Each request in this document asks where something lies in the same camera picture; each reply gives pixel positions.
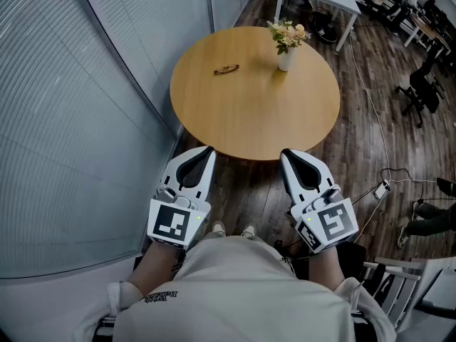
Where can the black office chair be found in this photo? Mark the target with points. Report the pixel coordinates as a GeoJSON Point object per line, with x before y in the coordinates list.
{"type": "Point", "coordinates": [422, 87]}

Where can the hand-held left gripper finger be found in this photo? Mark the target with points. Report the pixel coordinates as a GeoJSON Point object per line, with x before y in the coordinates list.
{"type": "Point", "coordinates": [207, 180]}
{"type": "Point", "coordinates": [171, 175]}

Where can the white chair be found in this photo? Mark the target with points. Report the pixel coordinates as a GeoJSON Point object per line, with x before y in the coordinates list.
{"type": "Point", "coordinates": [402, 273]}

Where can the white slatted window blinds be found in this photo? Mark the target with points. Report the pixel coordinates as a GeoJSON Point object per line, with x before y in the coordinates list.
{"type": "Point", "coordinates": [71, 119]}

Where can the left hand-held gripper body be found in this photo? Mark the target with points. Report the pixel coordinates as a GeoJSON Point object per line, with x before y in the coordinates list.
{"type": "Point", "coordinates": [171, 223]}

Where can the white power strip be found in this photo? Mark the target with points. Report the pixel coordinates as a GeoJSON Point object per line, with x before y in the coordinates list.
{"type": "Point", "coordinates": [380, 190]}

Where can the wooden desk with white legs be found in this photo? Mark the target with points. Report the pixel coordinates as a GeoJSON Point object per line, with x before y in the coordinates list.
{"type": "Point", "coordinates": [427, 30]}

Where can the black round robot vacuum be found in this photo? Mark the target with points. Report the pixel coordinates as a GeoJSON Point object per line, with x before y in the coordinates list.
{"type": "Point", "coordinates": [324, 27]}

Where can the black chair seat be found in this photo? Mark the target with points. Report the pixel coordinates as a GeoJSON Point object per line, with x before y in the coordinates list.
{"type": "Point", "coordinates": [447, 185]}

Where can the brown eyeglasses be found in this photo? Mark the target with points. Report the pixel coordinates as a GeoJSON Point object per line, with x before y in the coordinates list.
{"type": "Point", "coordinates": [231, 67]}

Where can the person's shoe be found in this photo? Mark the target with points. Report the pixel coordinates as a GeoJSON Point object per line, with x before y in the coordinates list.
{"type": "Point", "coordinates": [218, 228]}
{"type": "Point", "coordinates": [248, 230]}

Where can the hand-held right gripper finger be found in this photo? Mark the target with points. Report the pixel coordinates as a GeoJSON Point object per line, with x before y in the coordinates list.
{"type": "Point", "coordinates": [289, 180]}
{"type": "Point", "coordinates": [322, 175]}

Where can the person's left shoe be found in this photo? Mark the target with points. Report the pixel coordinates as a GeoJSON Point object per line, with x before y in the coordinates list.
{"type": "Point", "coordinates": [218, 228]}

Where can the white vase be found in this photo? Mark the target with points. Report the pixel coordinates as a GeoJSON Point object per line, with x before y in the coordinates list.
{"type": "Point", "coordinates": [286, 61]}

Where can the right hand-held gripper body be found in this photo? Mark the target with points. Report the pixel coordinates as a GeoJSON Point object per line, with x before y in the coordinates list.
{"type": "Point", "coordinates": [331, 223]}

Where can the person's right forearm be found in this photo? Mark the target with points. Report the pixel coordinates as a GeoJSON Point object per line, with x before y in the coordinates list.
{"type": "Point", "coordinates": [326, 269]}

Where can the person's right shoe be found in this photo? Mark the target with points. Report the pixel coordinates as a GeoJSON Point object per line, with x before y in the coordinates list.
{"type": "Point", "coordinates": [248, 230]}

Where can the person's white t-shirt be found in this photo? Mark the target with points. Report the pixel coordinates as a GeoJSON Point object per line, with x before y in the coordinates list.
{"type": "Point", "coordinates": [235, 290]}

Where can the person's left forearm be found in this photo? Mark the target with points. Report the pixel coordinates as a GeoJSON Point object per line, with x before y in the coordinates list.
{"type": "Point", "coordinates": [156, 269]}

